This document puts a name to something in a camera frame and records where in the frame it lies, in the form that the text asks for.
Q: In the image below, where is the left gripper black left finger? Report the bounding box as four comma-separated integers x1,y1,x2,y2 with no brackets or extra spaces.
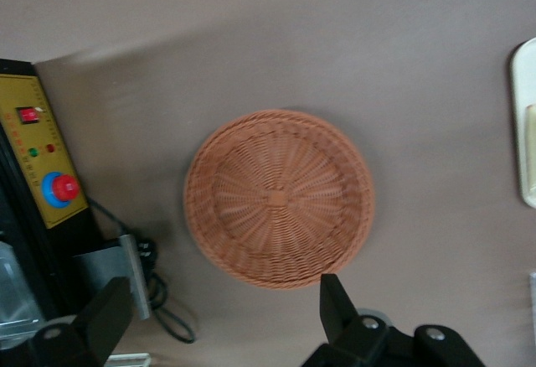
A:
27,277,134,367

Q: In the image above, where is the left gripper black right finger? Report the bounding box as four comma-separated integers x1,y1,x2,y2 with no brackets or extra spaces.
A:
301,273,415,367

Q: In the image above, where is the round brown wicker basket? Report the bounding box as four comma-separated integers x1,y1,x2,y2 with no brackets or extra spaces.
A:
183,109,375,292

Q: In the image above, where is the beige plastic tray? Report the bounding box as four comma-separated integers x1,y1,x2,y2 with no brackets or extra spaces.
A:
509,37,536,209

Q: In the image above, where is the grey metal machine side box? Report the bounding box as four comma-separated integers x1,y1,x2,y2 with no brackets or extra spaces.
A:
70,234,152,322

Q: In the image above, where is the black power plug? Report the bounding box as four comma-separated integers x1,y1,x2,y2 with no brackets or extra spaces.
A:
135,238,155,260

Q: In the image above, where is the steel pan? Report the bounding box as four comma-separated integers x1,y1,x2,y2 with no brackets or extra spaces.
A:
0,239,46,337

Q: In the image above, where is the black machine with yellow panel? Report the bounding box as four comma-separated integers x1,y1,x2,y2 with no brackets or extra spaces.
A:
0,59,106,367

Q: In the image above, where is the red emergency stop button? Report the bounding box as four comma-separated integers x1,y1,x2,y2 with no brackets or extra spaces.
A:
40,171,82,209

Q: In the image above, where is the clear acrylic bottle rack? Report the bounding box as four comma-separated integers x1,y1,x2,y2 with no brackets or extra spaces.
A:
528,271,536,367

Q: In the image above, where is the black machine power cable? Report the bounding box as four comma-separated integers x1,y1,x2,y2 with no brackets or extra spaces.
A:
86,198,197,344

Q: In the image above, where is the red rocker switch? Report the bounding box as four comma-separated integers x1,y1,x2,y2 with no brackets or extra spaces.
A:
15,106,42,126

